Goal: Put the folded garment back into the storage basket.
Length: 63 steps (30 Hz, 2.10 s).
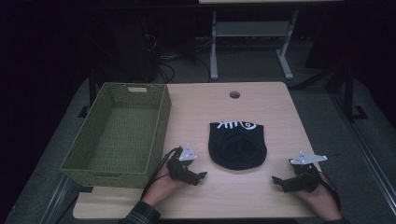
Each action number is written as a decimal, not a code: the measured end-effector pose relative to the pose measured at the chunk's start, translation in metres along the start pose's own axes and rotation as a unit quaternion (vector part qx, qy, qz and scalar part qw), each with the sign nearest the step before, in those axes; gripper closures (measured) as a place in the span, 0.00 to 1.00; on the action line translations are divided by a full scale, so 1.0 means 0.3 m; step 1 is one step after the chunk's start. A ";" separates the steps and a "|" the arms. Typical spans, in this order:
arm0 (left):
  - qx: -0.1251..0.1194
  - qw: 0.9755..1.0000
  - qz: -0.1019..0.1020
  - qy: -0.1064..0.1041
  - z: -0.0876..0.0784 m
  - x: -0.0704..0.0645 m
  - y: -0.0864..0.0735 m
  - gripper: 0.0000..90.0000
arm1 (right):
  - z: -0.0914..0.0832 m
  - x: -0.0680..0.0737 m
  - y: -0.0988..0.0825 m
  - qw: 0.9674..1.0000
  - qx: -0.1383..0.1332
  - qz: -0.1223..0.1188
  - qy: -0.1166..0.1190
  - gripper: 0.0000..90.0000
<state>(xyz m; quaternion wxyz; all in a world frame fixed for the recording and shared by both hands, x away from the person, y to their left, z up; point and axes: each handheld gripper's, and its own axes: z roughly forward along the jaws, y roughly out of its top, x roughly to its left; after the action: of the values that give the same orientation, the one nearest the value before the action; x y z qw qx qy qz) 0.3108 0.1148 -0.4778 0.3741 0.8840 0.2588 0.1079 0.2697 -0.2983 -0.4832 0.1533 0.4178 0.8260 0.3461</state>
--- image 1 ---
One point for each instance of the black beanie with white print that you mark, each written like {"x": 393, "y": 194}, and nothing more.
{"x": 237, "y": 149}

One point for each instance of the white metal table frame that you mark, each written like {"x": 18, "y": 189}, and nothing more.
{"x": 252, "y": 29}

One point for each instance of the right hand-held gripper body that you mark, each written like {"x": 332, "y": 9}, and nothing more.
{"x": 306, "y": 174}

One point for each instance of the green woven basket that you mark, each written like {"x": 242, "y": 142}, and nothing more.
{"x": 124, "y": 133}

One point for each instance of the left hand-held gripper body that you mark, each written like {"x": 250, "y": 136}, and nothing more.
{"x": 179, "y": 168}

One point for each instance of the black metal stand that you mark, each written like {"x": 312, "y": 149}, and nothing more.
{"x": 350, "y": 93}

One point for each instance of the person's left hand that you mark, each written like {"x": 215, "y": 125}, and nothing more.
{"x": 163, "y": 188}

